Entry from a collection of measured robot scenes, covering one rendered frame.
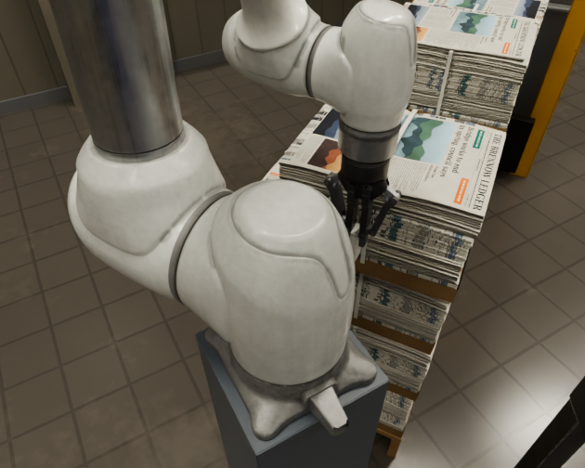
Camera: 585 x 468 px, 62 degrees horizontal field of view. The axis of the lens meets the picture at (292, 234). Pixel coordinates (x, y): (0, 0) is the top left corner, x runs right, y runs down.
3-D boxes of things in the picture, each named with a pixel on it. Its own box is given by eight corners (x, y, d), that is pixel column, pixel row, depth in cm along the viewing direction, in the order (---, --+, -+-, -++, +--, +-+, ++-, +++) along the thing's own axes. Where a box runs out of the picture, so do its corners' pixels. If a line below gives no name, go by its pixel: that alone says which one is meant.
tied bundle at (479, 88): (369, 116, 145) (378, 39, 129) (396, 74, 164) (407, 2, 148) (501, 146, 134) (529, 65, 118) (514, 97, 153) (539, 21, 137)
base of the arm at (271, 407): (274, 475, 57) (273, 456, 53) (201, 334, 70) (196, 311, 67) (399, 401, 63) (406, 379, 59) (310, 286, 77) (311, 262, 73)
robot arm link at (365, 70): (418, 109, 72) (340, 86, 77) (439, -2, 61) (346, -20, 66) (388, 144, 66) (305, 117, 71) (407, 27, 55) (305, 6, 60)
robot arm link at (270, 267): (309, 413, 56) (314, 292, 41) (187, 342, 63) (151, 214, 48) (370, 315, 66) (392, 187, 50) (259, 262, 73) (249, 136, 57)
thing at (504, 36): (378, 39, 130) (378, 34, 129) (406, 3, 148) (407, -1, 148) (523, 63, 119) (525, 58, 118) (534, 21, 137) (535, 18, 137)
